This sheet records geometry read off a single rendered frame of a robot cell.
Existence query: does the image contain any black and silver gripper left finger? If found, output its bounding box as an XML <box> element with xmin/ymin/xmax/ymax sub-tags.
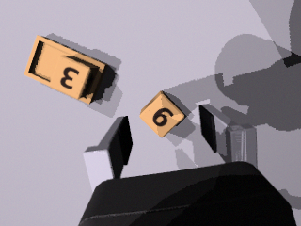
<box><xmin>83</xmin><ymin>116</ymin><xmax>133</xmax><ymax>192</ymax></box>

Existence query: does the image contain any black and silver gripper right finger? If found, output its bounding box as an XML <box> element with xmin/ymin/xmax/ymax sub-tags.
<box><xmin>198</xmin><ymin>104</ymin><xmax>258</xmax><ymax>169</ymax></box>

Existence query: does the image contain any orange number cube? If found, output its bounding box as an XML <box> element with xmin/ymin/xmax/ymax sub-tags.
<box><xmin>49</xmin><ymin>56</ymin><xmax>99</xmax><ymax>100</ymax></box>
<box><xmin>140</xmin><ymin>91</ymin><xmax>184</xmax><ymax>137</ymax></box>

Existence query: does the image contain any brown wooden calendar stand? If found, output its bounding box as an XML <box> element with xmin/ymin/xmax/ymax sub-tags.
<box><xmin>24</xmin><ymin>36</ymin><xmax>108</xmax><ymax>104</ymax></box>

